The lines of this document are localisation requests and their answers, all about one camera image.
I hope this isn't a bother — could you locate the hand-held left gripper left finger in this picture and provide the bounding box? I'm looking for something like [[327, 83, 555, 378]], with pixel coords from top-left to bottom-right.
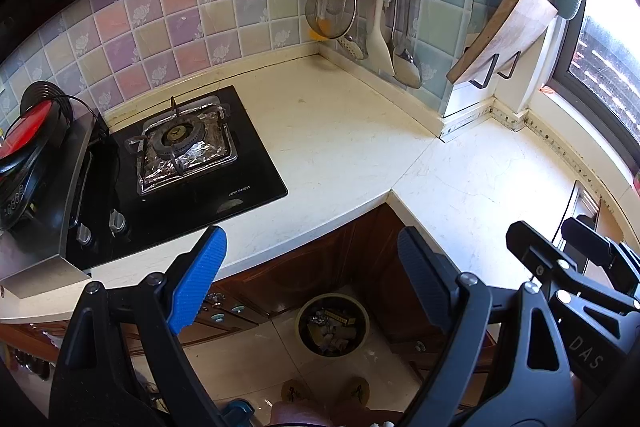
[[48, 225, 236, 427]]

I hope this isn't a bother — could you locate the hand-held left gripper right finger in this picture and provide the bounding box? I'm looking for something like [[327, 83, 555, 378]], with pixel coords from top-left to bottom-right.
[[396, 227, 578, 427]]

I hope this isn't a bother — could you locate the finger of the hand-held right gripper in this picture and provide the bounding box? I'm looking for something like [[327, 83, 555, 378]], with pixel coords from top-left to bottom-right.
[[506, 221, 640, 315], [561, 217, 640, 293]]

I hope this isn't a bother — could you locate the round trash bin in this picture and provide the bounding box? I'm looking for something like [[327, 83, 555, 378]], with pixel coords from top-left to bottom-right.
[[295, 293, 371, 358]]

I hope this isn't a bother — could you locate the stainless steel sink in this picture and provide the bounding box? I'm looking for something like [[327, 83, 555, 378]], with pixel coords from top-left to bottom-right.
[[552, 181, 626, 253]]

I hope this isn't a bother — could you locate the brown wooden cabinet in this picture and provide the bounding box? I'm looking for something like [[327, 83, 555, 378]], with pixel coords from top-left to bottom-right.
[[0, 202, 506, 408]]

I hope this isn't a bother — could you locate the foil stove liner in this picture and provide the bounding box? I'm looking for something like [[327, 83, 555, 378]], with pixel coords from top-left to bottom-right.
[[124, 99, 240, 196]]

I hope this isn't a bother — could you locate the black glass gas stove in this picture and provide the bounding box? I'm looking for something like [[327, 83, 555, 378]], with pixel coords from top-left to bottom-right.
[[65, 86, 289, 270]]

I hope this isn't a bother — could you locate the brown slipper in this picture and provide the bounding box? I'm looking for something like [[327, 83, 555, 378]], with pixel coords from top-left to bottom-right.
[[281, 379, 316, 405], [345, 376, 371, 405]]

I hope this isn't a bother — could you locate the gas burner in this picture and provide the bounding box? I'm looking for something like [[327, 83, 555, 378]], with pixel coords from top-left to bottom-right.
[[145, 119, 206, 158]]

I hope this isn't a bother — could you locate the person's left leg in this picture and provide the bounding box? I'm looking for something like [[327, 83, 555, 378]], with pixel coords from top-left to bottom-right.
[[270, 402, 331, 427]]

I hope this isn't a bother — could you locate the dark framed window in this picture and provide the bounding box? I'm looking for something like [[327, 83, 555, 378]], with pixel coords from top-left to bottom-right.
[[552, 0, 640, 148]]

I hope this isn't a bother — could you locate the red black electric cooker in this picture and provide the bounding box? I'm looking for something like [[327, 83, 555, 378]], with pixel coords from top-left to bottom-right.
[[0, 99, 75, 232]]

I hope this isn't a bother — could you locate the wooden cutting board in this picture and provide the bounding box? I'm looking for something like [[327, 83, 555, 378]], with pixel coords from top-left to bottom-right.
[[446, 0, 559, 85]]

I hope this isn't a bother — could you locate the cream plastic spatula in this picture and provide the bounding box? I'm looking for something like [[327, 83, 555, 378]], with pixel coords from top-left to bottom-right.
[[367, 0, 397, 74]]

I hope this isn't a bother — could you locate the metal mesh strainer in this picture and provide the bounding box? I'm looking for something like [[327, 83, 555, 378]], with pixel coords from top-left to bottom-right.
[[304, 0, 358, 42]]

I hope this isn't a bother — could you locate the black coiled power cord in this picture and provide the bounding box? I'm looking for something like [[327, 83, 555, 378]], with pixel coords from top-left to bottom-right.
[[20, 80, 110, 140]]

